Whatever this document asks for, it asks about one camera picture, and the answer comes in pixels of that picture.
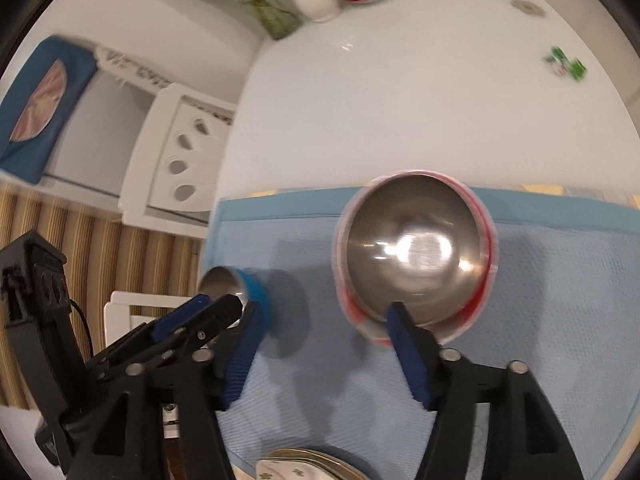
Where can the square floral plate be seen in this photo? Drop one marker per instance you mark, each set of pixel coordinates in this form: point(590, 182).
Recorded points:
point(269, 468)

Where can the green candy wrappers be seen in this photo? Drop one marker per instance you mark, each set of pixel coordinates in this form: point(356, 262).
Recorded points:
point(562, 65)

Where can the blue steel bowl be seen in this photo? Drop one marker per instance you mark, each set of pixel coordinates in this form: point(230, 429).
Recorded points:
point(222, 281)

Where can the round sunflower ceramic plate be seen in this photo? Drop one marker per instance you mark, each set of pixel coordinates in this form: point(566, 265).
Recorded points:
point(334, 465)

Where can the white chair near left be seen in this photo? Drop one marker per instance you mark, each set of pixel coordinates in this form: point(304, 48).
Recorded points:
point(118, 314)

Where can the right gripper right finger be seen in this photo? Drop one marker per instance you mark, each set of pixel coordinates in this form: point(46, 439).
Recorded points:
point(525, 439)

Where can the white chair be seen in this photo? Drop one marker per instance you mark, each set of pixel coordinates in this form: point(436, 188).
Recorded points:
point(170, 181)
point(118, 314)

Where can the blue cloth with fan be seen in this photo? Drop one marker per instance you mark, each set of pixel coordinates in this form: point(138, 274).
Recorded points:
point(40, 101)

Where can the pink polka dot bowl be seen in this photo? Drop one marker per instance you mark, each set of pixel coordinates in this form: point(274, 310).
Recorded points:
point(475, 309)

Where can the white chair far left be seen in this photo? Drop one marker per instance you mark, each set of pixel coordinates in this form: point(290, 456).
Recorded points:
point(170, 181)

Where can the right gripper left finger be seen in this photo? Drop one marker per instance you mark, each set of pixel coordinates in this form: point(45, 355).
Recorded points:
point(201, 384)

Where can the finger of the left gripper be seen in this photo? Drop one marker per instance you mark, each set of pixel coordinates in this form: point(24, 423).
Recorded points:
point(227, 310)
point(165, 339)

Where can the blue textured table mat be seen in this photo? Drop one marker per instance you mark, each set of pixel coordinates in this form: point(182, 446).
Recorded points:
point(565, 301)

